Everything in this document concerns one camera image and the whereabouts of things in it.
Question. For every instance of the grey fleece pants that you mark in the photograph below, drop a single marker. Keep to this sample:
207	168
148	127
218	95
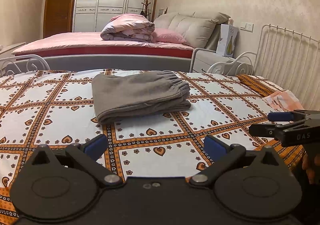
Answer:
117	97

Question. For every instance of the white metal bed frame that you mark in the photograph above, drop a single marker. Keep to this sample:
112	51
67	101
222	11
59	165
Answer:
284	57

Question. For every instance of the white orange patterned bedsheet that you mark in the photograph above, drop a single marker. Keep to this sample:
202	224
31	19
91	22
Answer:
56	108

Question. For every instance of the orange patterned pillow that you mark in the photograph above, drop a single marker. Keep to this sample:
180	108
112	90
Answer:
261	86

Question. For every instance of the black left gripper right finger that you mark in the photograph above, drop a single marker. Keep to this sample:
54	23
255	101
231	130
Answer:
224	157

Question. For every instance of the person right hand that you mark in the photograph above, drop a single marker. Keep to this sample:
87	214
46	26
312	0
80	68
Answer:
311	167

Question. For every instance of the pink sheeted large bed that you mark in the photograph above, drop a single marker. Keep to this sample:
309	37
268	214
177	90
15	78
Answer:
84	51

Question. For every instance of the white wall socket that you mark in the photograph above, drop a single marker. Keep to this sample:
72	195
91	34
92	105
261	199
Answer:
246	26

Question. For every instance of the folded pink quilt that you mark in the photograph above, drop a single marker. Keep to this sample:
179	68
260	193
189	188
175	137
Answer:
128	27

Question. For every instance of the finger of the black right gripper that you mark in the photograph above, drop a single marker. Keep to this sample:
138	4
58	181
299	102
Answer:
292	116
265	130

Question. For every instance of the white cardboard box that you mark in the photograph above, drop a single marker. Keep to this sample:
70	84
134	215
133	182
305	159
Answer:
226	43

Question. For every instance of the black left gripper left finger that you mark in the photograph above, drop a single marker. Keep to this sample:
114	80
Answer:
84	157

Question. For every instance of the wooden coat rack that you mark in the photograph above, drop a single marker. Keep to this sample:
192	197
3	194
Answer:
145	9

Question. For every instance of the pink pillow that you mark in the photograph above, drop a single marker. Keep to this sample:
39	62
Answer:
168	36

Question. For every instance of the white bedside table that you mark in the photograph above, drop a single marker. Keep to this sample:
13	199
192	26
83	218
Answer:
208	61

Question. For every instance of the folded peach checked blanket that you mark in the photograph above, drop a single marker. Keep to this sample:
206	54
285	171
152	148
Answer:
283	101

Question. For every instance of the beige padded headboard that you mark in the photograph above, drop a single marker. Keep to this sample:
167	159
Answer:
198	32

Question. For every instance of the white low cabinet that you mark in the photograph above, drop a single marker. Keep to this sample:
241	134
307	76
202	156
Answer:
7	51

